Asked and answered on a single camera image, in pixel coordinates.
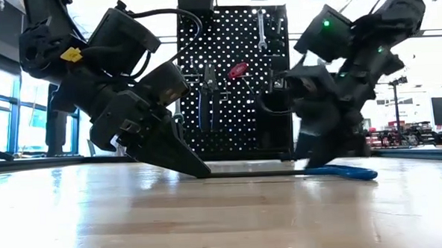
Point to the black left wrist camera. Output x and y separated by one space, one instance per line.
165 85

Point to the yellow tag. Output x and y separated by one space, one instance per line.
71 54

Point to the black pillar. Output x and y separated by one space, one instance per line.
57 131

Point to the small silver wrench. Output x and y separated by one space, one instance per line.
261 28

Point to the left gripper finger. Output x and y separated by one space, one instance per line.
166 149

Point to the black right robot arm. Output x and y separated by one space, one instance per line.
399 11

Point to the tall black pegboard bin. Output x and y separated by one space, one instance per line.
277 132

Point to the silver bracket tool holder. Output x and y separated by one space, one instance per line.
278 83

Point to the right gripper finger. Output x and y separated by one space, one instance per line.
334 147
301 146

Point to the black camera rig stand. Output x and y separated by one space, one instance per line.
396 109

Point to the black perforated pegboard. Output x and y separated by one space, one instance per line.
236 131

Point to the ceiling light strip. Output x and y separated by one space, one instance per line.
437 32

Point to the shelf with red boxes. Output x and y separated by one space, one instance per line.
386 139

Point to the black aluminium table frame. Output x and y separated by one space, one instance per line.
39 162

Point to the double prong peg hook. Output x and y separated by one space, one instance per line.
224 100
193 82

